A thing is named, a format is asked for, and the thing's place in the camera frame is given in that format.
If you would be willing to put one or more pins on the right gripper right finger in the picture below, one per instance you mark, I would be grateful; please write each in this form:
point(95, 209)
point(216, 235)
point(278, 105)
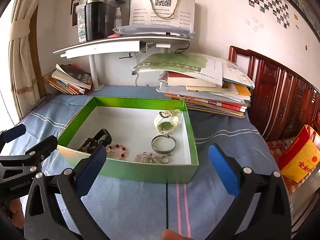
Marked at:
point(227, 168)

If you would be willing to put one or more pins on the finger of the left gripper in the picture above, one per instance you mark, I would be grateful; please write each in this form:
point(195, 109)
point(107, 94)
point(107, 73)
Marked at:
point(13, 133)
point(39, 152)

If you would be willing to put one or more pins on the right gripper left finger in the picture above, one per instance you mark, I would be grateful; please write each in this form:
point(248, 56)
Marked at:
point(87, 170)

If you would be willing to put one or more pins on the silver metal bangle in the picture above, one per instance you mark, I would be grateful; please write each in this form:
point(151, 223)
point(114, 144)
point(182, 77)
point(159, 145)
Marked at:
point(163, 144)

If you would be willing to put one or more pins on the black wrist watch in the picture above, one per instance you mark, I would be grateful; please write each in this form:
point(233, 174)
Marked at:
point(103, 137)

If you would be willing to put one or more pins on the person's left hand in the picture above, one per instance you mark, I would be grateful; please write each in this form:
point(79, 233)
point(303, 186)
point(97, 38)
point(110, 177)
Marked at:
point(17, 212)

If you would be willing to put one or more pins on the person's right hand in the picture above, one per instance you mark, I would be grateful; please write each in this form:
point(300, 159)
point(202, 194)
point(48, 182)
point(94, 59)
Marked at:
point(171, 235)

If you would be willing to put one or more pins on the beige curtain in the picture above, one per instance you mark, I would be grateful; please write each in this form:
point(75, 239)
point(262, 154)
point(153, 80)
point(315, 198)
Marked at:
point(24, 83)

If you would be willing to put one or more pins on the green cardboard box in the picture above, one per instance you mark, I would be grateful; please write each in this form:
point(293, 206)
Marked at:
point(130, 124)

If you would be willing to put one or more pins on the red and yellow bag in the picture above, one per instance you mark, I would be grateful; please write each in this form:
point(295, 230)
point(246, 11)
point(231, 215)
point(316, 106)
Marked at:
point(302, 156)

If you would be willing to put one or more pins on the small stack of books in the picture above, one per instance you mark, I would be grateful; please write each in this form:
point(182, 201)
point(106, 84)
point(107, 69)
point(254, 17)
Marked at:
point(69, 79)

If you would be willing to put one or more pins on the white wrist watch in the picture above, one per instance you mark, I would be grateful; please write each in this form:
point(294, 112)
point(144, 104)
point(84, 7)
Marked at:
point(166, 121)

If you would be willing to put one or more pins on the red wooden headboard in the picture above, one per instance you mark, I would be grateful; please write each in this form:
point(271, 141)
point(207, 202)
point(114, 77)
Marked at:
point(282, 101)

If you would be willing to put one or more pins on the large stack of books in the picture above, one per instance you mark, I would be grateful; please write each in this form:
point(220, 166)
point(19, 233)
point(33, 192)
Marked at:
point(204, 83)

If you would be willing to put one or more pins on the black cylindrical container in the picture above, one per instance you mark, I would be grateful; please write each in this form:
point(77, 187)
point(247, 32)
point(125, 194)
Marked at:
point(99, 18)

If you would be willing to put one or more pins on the small spray bottle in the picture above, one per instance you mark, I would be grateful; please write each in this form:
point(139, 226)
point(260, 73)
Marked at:
point(118, 18)

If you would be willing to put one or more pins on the white paper gift bag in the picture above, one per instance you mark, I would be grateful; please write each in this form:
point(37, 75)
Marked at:
point(175, 13)

